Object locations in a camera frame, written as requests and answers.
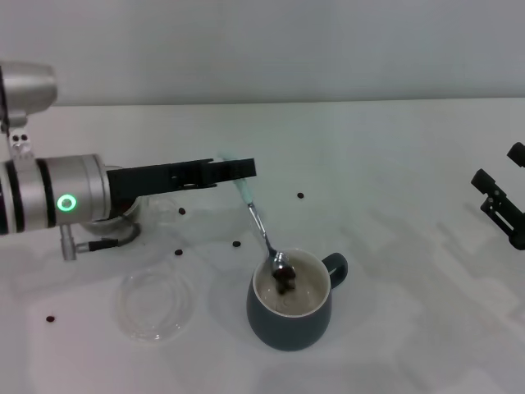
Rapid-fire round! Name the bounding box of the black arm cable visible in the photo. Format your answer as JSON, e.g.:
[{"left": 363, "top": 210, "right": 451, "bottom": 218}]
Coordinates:
[{"left": 0, "top": 65, "right": 11, "bottom": 136}]

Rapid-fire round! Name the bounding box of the small white screw bracket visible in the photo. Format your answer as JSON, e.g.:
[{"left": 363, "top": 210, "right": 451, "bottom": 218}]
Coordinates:
[{"left": 10, "top": 131, "right": 32, "bottom": 163}]

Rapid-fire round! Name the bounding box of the clear glass saucer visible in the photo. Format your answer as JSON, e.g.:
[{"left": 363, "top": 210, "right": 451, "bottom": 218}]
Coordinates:
[{"left": 116, "top": 268, "right": 194, "bottom": 344}]

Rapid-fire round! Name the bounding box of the thin gripper cable with plug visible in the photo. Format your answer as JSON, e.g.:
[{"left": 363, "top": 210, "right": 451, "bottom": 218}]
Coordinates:
[{"left": 60, "top": 222, "right": 141, "bottom": 263}]

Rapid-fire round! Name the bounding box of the dark blue-grey ceramic mug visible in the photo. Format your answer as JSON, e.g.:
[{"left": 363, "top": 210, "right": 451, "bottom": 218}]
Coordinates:
[{"left": 245, "top": 247, "right": 350, "bottom": 352}]

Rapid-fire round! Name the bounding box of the metal spoon with blue handle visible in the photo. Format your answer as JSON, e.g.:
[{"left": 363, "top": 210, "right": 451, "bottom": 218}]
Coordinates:
[{"left": 217, "top": 152, "right": 297, "bottom": 284}]

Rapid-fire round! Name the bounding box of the double-wall glass cup with handle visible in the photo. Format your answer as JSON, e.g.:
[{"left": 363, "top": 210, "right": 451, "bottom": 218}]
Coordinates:
[{"left": 81, "top": 192, "right": 188, "bottom": 241}]

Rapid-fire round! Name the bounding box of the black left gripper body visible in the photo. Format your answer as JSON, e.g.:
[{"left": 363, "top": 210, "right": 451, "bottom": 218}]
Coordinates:
[{"left": 106, "top": 162, "right": 178, "bottom": 204}]

